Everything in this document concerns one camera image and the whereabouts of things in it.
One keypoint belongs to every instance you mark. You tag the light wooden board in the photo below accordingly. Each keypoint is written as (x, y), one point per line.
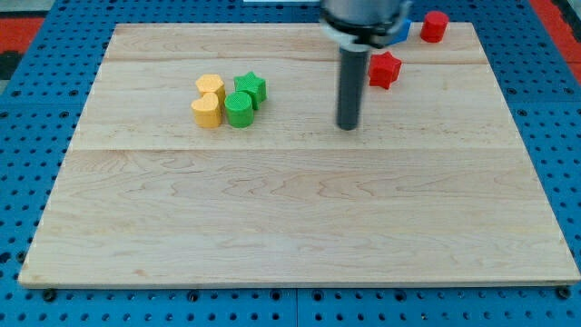
(433, 189)

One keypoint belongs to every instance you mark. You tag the green cylinder block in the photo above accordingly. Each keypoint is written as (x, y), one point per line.
(239, 109)

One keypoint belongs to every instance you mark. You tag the blue triangle block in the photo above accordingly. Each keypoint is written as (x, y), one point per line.
(402, 34)

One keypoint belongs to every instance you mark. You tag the yellow pentagon block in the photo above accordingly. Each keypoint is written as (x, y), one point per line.
(211, 84)

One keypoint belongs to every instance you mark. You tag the red star block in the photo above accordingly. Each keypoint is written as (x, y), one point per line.
(383, 70)

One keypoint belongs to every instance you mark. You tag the yellow heart block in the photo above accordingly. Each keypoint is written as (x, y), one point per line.
(207, 111)

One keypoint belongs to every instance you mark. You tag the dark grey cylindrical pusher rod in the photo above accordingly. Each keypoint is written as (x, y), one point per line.
(353, 68)

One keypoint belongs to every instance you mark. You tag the green star block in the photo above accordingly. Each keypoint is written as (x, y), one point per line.
(252, 85)

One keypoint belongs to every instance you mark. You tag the red cylinder block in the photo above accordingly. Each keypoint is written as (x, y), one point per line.
(434, 26)

